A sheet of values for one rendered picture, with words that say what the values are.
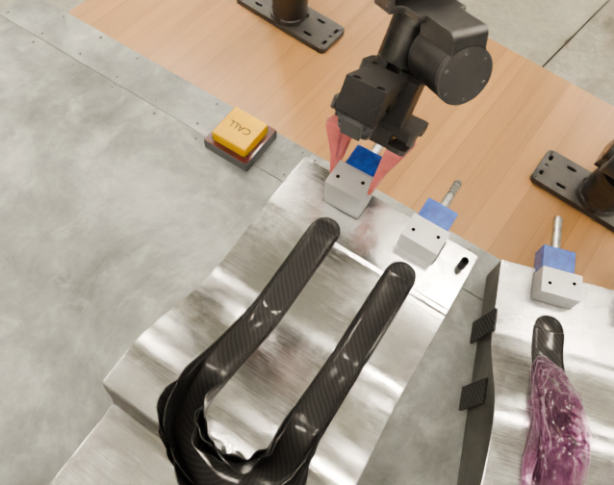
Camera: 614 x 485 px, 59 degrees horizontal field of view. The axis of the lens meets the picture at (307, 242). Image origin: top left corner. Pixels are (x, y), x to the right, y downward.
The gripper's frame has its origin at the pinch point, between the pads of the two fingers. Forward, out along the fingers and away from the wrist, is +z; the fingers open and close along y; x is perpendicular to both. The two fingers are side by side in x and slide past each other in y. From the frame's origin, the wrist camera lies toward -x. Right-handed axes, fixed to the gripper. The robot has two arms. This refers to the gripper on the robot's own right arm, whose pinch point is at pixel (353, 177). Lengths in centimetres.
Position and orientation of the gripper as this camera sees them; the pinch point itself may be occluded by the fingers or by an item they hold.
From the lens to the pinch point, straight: 66.5
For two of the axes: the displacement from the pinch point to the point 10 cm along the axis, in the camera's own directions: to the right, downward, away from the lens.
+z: -3.1, 7.7, 5.6
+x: 4.3, -4.1, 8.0
